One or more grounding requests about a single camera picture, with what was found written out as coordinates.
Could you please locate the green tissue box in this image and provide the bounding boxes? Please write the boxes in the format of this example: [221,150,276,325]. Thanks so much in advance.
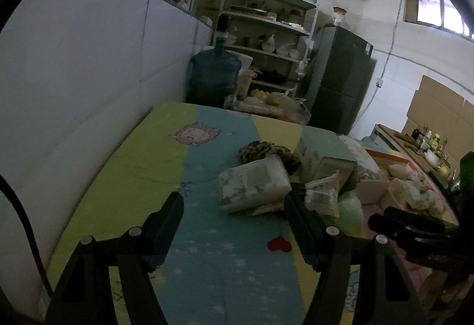
[296,127,358,193]

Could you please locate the dark refrigerator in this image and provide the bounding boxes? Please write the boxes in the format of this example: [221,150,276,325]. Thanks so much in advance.
[305,26,374,135]

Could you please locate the white plush toy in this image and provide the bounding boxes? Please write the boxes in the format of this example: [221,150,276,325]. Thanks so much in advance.
[388,163,412,182]
[405,172,447,215]

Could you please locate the leopard print cloth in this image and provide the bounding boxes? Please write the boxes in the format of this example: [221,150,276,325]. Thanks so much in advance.
[237,141,301,174]

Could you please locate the floral tissue pack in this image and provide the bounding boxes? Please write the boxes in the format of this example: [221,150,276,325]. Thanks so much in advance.
[339,135,389,204]

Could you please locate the row of condiment bottles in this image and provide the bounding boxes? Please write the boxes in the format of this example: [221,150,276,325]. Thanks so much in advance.
[411,124,451,159]

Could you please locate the mint green foam sponge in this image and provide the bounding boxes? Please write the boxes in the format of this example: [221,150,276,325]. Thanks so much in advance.
[338,196,366,237]

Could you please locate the barred wall window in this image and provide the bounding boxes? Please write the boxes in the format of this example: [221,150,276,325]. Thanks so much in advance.
[405,0,474,41]

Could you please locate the blue water jug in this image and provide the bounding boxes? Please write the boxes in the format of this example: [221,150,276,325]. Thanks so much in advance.
[185,45,242,109]

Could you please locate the yellow white packet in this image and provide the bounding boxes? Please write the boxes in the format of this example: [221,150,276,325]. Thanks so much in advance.
[304,170,340,218]

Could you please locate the black water pump dispenser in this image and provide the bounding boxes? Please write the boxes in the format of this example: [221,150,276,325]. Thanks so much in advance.
[216,17,231,47]

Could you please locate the person's right hand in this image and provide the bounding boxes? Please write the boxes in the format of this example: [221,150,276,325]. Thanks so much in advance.
[422,267,459,314]

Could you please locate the plastic bag of food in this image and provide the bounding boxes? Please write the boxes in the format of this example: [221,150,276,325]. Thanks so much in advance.
[237,88,312,125]

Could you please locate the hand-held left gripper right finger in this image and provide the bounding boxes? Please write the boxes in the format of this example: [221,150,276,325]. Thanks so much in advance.
[283,193,430,325]

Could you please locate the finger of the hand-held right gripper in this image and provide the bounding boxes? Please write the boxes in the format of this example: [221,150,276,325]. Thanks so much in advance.
[368,214,421,248]
[383,206,459,235]

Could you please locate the white metal shelf rack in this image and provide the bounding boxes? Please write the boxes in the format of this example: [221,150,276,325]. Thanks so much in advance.
[213,0,319,98]

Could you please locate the white speckled tissue pack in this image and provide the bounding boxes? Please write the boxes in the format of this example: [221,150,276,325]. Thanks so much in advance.
[218,155,292,215]

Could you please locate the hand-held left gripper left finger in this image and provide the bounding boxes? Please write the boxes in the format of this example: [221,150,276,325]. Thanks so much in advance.
[44,192,185,325]

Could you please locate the white wall cable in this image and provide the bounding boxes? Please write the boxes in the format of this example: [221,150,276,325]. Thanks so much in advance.
[363,0,407,133]

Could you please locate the brown cardboard sheet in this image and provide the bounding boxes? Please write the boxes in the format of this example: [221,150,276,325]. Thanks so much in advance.
[403,75,474,148]

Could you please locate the glass jar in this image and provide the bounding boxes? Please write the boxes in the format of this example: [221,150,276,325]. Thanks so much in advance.
[332,6,349,27]

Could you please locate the kitchen counter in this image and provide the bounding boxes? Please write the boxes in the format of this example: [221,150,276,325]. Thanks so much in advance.
[374,124,463,179]

